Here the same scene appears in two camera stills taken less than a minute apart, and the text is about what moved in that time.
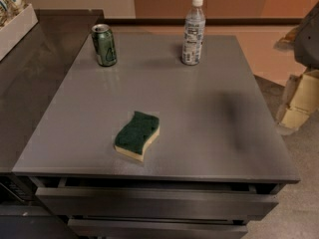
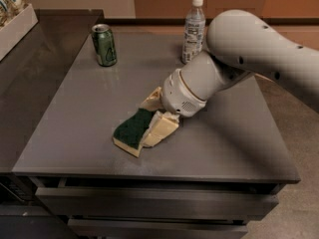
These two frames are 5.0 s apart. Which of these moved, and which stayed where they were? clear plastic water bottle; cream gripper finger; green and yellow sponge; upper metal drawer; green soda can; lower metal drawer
Moved: cream gripper finger; green and yellow sponge
Stayed: clear plastic water bottle; green soda can; lower metal drawer; upper metal drawer
